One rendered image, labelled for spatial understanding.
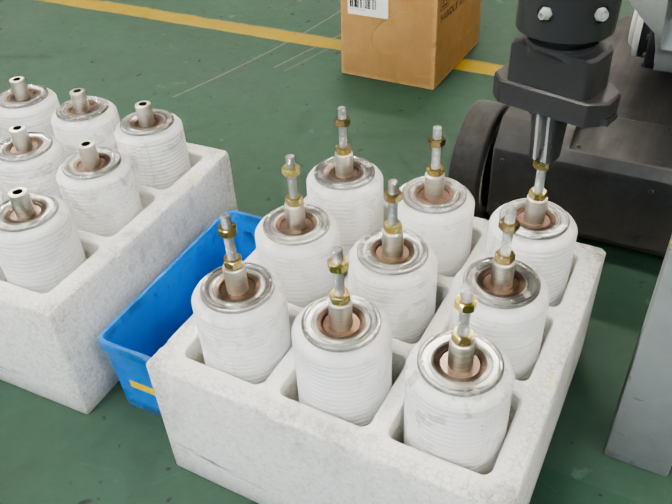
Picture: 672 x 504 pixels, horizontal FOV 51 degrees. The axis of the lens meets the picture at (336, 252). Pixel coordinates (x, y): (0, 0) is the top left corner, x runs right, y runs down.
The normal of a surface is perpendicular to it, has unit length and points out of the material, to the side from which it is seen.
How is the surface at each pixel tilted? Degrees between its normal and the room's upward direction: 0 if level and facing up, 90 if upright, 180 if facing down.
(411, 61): 89
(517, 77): 90
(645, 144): 0
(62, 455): 0
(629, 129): 0
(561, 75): 90
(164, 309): 88
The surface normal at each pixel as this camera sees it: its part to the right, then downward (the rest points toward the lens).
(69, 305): 0.91, 0.23
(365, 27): -0.48, 0.55
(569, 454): -0.04, -0.78
